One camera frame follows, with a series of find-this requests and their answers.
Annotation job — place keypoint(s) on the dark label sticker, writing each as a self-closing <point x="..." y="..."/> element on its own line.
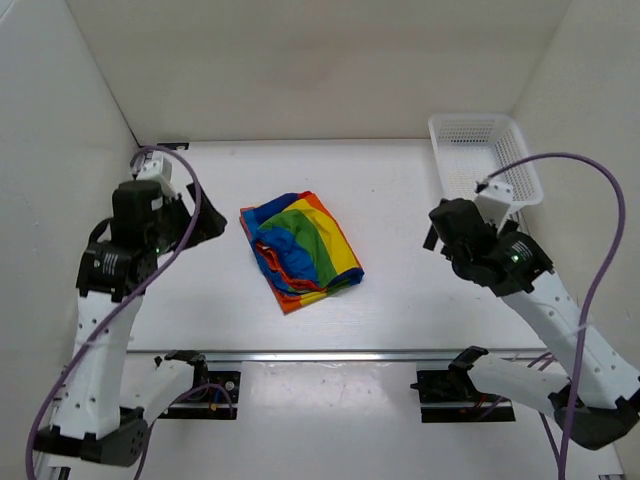
<point x="175" y="146"/>

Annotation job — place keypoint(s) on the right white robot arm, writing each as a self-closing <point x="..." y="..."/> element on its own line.
<point x="597" y="388"/>

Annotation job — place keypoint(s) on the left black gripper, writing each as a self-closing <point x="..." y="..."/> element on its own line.
<point x="210" y="223"/>

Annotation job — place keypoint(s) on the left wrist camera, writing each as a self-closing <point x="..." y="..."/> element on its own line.
<point x="154" y="166"/>

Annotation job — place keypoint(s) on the white plastic mesh basket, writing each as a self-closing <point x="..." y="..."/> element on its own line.
<point x="469" y="146"/>

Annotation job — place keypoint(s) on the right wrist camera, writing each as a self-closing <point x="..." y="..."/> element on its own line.
<point x="495" y="202"/>

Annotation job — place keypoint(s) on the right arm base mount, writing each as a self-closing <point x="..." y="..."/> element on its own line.
<point x="445" y="397"/>

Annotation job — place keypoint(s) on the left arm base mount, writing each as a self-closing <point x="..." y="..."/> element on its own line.
<point x="217" y="402"/>

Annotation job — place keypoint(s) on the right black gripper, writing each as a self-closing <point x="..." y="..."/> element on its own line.
<point x="431" y="239"/>

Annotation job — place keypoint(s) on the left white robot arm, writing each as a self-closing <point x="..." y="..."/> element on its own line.
<point x="95" y="421"/>

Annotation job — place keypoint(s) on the rainbow striped shorts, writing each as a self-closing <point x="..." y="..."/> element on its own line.
<point x="300" y="249"/>

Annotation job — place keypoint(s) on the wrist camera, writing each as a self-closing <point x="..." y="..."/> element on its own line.
<point x="154" y="166"/>
<point x="495" y="202"/>

